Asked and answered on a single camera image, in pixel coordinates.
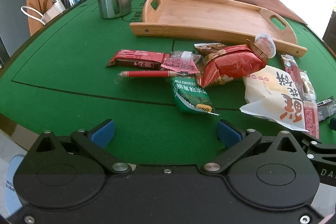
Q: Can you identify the white charger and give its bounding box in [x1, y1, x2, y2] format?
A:
[41, 0, 66, 24]

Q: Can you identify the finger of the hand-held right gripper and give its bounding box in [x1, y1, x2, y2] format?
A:
[299, 132, 336, 161]

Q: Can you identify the wooden tray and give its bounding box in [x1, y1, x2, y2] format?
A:
[130, 0, 307, 57]

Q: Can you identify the white bread packet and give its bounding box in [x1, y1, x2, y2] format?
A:
[239, 65, 311, 132]

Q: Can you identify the dark wooden furniture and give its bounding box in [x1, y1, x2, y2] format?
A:
[322, 9, 336, 49]

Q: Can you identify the beige cookie packet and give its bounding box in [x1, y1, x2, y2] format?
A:
[299, 70, 317, 98]

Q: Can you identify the light blue object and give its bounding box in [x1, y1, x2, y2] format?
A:
[5, 154, 28, 217]

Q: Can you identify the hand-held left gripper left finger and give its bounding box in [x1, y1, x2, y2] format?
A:
[28, 120, 133, 175]

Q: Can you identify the white charging cable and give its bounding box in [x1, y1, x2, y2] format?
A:
[20, 5, 47, 25]

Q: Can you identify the large red snack packet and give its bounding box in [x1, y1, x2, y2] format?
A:
[196, 40, 269, 88]

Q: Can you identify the red sausage stick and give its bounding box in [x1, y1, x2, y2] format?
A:
[115, 70, 172, 83]

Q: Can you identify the brown snack packet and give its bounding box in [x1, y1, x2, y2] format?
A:
[194, 42, 227, 56]

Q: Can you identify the pink clear snack packet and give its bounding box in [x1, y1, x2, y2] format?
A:
[161, 50, 201, 75]

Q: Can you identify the jelly cup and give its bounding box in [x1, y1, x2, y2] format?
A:
[254, 33, 277, 58]

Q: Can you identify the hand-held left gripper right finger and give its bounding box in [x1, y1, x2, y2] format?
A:
[200, 120, 309, 175]

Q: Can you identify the dark red snack bar packet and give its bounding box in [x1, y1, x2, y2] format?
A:
[106, 49, 170, 70]

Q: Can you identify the long red white packet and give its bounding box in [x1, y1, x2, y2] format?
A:
[280, 54, 320, 140]

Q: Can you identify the green snack packet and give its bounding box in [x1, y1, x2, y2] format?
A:
[170, 76, 219, 116]

